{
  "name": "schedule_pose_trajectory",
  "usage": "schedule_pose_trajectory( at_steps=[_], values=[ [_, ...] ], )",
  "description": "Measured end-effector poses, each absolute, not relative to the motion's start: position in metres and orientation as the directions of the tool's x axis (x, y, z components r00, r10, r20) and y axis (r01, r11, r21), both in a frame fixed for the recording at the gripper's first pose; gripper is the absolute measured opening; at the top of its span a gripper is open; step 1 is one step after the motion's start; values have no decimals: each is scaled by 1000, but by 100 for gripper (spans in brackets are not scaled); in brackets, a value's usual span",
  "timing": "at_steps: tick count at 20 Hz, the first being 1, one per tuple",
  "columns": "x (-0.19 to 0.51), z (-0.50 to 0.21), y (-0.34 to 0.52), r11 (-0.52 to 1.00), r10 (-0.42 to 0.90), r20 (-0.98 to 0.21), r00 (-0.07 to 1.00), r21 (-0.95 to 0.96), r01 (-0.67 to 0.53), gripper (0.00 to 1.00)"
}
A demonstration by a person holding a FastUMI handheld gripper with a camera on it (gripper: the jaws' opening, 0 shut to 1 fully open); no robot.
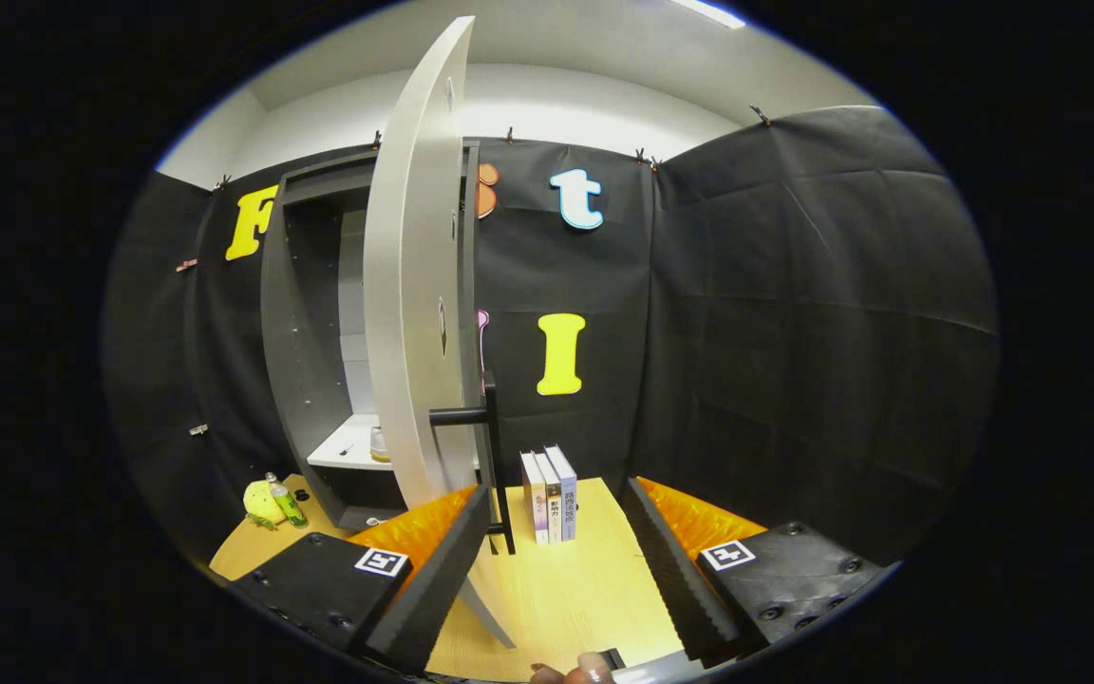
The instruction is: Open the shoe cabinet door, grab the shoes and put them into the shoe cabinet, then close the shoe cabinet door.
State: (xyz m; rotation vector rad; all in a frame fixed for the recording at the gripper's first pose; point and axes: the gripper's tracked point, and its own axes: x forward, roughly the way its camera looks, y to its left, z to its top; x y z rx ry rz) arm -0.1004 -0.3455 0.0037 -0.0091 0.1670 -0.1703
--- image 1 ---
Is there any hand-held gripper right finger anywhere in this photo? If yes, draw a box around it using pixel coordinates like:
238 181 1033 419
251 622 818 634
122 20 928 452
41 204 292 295
621 475 895 666

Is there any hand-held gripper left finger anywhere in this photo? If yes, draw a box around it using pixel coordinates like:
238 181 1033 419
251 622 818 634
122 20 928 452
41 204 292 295
229 484 493 675

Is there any grey shoe cabinet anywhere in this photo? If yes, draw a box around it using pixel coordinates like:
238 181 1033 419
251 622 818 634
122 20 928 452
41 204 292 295
260 141 483 533

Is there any beige shoe cabinet door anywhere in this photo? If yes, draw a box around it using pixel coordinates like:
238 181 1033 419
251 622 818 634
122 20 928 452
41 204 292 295
362 14 519 650

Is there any white and blue book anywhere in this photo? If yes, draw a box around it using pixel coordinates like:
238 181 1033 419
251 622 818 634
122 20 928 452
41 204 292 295
545 445 578 542

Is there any green drink bottle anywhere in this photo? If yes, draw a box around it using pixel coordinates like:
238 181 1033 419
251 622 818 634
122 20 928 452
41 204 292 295
265 472 309 528

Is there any yellow plush toy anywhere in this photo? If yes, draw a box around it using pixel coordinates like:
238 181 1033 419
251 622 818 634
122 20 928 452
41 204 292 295
242 480 287 530

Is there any black backdrop cloth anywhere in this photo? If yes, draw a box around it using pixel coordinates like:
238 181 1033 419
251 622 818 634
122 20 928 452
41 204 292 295
101 104 1002 571

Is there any long ceiling light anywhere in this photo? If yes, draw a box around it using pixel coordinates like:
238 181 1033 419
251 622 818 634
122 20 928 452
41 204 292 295
669 0 747 30

